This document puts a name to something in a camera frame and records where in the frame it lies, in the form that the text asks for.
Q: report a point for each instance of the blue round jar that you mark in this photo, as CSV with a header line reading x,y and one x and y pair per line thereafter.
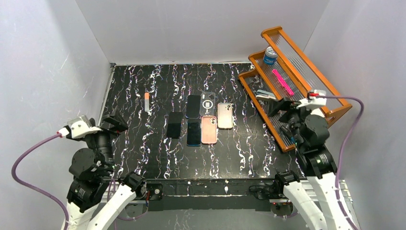
x,y
270,56

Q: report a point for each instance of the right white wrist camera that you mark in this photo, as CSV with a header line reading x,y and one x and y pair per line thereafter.
x,y
315,99

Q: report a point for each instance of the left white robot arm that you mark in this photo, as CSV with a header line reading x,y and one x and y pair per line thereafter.
x,y
92,168

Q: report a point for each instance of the pink flat tool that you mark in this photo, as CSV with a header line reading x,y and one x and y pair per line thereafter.
x,y
283,83

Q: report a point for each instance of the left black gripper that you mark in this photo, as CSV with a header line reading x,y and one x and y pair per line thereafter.
x,y
113,125

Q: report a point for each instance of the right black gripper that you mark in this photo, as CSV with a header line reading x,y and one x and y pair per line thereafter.
x,y
283,107

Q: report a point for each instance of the green phone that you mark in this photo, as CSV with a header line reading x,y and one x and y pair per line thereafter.
x,y
194,132

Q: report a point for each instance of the orange white marker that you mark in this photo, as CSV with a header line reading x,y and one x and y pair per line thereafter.
x,y
146,102

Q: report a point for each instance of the orange wooden shelf rack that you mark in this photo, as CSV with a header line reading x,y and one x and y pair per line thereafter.
x,y
296,69

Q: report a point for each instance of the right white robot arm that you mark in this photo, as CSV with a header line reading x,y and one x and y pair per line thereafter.
x,y
309,133

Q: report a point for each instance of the teal grey stapler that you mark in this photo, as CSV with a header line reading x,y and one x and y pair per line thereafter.
x,y
262,95

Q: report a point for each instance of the beige phone case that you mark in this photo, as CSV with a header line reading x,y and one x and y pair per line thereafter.
x,y
225,116

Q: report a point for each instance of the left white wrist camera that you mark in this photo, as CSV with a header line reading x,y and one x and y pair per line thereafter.
x,y
78,128

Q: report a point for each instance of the pink phone case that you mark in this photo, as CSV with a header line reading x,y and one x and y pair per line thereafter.
x,y
208,129

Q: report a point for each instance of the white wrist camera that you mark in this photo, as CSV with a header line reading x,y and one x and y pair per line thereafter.
x,y
315,99
78,128

